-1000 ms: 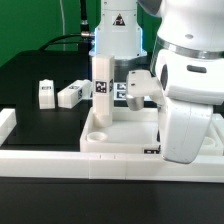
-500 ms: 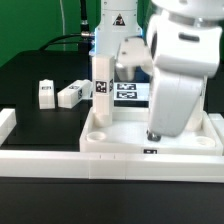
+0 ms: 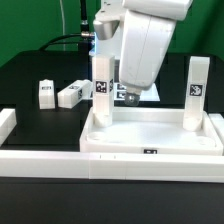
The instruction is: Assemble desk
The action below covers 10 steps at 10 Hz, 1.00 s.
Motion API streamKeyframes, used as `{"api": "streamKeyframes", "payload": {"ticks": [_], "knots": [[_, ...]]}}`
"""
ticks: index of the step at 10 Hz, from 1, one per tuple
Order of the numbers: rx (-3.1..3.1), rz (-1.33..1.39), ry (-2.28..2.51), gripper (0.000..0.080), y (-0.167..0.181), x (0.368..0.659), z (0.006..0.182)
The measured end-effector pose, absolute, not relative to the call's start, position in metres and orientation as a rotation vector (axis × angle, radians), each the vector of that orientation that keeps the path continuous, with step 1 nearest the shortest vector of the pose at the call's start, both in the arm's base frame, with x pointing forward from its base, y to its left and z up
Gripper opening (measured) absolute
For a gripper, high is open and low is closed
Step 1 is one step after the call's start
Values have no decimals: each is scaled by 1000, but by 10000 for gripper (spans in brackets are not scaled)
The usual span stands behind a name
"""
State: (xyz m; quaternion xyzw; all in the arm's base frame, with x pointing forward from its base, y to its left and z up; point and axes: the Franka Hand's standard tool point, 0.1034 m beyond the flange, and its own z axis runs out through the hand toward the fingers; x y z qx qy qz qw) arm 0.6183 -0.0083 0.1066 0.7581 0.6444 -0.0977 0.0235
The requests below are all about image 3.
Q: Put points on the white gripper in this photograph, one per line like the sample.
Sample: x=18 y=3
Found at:
x=144 y=45

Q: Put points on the white desk top tray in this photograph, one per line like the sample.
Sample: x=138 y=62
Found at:
x=150 y=131

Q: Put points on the fiducial marker sheet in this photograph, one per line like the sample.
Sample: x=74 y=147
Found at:
x=150 y=95

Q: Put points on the white right fence block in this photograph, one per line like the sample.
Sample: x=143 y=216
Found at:
x=218 y=123

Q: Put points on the white fence block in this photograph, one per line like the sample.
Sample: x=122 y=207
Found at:
x=218 y=123
x=7 y=123

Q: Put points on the white left fence block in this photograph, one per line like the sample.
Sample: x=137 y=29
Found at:
x=7 y=123

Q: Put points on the white front fence bar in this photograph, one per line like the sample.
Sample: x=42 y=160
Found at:
x=48 y=164

